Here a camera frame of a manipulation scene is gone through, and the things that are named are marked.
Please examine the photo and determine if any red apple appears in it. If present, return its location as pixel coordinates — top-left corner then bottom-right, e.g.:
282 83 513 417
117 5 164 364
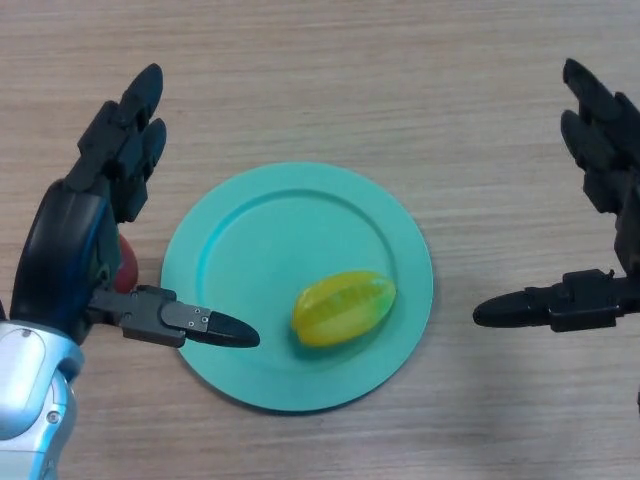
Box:
112 234 140 294

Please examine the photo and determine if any yellow starfruit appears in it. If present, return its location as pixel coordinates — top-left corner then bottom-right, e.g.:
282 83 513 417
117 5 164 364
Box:
291 270 398 349

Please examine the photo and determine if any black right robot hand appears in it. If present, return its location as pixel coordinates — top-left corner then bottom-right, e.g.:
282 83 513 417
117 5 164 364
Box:
472 58 640 334

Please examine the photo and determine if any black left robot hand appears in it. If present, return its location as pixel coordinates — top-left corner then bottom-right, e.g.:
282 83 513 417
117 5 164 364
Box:
9 63 261 350

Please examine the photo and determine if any green round plate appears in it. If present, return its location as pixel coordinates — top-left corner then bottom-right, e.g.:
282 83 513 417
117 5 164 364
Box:
159 161 434 414

